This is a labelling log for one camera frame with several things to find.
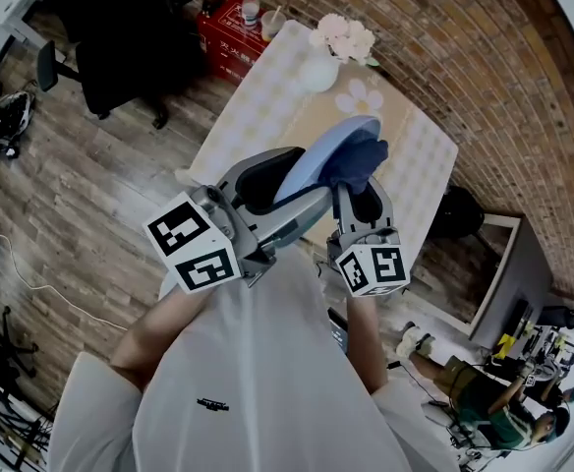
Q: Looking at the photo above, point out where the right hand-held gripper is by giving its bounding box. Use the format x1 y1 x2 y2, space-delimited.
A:
325 178 411 299

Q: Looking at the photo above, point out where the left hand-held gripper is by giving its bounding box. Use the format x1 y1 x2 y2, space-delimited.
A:
142 146 336 295

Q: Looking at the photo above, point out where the dark blue cloth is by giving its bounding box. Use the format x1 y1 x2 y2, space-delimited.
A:
318 135 390 197

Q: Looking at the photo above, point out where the big light blue plate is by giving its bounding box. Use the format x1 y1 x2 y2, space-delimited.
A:
272 114 382 206

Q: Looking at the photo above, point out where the person's right forearm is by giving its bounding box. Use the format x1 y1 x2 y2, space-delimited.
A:
345 292 390 396

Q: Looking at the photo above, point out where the person's left forearm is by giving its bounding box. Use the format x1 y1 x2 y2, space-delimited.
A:
109 282 219 392

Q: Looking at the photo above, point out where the table with checkered tablecloth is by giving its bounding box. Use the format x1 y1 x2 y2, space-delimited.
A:
176 19 460 284

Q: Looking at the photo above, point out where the black backpack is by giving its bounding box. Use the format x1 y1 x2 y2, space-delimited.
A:
436 184 486 239

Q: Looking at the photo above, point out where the black flat device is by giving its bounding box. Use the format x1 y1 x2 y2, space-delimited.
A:
326 306 351 356

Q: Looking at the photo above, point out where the white framed mirror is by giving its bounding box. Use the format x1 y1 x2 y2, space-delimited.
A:
412 212 522 341

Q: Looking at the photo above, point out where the red box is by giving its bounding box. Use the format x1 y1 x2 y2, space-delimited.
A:
197 0 271 86

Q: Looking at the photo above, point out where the clear plastic cup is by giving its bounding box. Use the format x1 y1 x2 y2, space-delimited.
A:
260 6 287 42

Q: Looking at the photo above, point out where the pale pink flower bunch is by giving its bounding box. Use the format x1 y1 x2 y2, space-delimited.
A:
309 13 380 67

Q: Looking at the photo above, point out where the dark grey cabinet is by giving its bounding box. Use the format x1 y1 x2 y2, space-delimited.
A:
471 216 556 351

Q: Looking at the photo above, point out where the clear plastic bottle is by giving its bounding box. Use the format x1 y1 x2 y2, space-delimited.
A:
241 0 262 30

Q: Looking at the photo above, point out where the person's white t-shirt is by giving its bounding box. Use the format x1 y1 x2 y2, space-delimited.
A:
45 243 460 472

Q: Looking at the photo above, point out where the black office chair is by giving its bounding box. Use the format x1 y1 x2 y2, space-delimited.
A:
25 0 207 130
537 305 574 331

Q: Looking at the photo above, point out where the grey stool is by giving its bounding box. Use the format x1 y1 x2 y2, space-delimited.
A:
446 420 509 461

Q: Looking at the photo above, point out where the black and white gear pile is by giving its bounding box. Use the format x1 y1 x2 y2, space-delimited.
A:
0 90 37 166

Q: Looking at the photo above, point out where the black star-base chair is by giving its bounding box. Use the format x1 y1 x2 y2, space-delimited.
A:
0 306 40 381

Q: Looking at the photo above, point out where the pile of black stands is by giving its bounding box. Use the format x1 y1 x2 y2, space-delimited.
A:
0 385 57 472

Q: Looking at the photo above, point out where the black cable with adapter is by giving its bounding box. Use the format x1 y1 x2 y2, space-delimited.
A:
387 359 450 407

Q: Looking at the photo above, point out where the white cable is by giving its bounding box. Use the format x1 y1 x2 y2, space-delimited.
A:
0 233 129 331

